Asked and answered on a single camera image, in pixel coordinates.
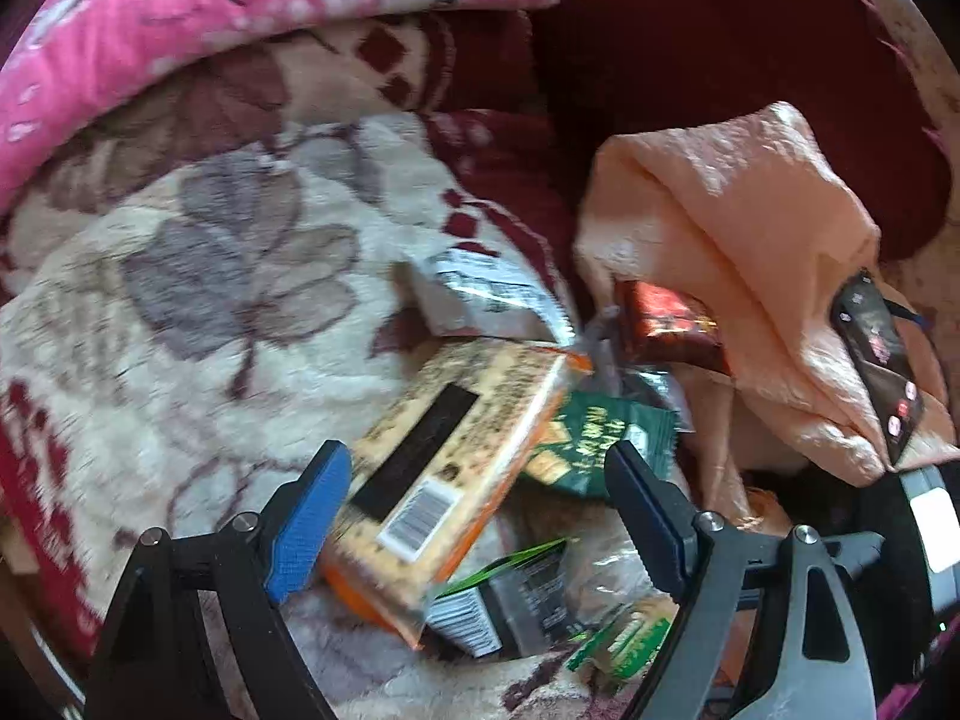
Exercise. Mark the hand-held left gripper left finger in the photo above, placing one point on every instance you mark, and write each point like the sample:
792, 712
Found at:
307, 525

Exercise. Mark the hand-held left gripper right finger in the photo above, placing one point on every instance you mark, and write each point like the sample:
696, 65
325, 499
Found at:
646, 514

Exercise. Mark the dark green snack packet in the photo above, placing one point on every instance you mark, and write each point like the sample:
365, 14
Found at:
592, 442

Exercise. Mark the green and white snack packet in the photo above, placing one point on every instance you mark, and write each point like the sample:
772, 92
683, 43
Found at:
622, 641

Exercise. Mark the black green-edged snack packet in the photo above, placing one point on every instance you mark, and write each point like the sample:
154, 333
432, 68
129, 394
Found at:
525, 600

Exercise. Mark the yellow cracker packet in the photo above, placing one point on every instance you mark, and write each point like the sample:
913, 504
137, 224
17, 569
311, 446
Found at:
480, 427

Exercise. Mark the red-brown snack packet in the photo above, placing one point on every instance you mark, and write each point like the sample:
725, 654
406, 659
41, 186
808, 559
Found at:
667, 322

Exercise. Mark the silver snack packet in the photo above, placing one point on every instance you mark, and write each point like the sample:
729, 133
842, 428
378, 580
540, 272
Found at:
480, 289

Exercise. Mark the black smartphone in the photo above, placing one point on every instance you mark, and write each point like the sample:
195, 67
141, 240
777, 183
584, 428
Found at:
881, 360

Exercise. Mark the floral plush blanket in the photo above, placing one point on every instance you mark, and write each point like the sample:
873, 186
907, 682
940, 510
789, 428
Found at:
150, 277

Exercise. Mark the peach cloth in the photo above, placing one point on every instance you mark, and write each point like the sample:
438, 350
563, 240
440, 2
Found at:
712, 202

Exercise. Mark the dark red cloth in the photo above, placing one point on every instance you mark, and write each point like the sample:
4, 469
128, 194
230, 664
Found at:
712, 30

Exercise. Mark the pink printed pillow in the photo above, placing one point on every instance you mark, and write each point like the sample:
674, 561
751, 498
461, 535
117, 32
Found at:
187, 7

